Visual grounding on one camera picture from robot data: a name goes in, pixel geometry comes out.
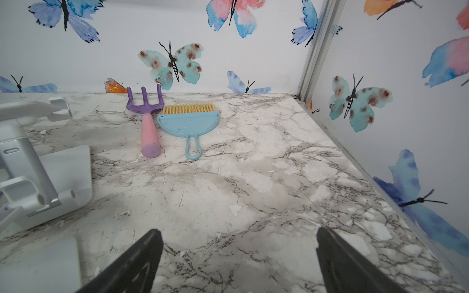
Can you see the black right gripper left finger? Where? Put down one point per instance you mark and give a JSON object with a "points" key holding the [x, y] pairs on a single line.
{"points": [[134, 271]]}

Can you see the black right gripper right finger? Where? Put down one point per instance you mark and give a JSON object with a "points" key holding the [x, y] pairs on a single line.
{"points": [[345, 270]]}

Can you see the white phone stand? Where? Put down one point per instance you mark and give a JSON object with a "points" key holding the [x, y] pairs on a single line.
{"points": [[37, 188], [53, 268]]}

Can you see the purple pink toy rake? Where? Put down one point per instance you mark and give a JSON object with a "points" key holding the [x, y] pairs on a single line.
{"points": [[150, 143]]}

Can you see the blue toy brush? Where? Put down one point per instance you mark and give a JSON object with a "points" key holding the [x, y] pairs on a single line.
{"points": [[189, 121]]}

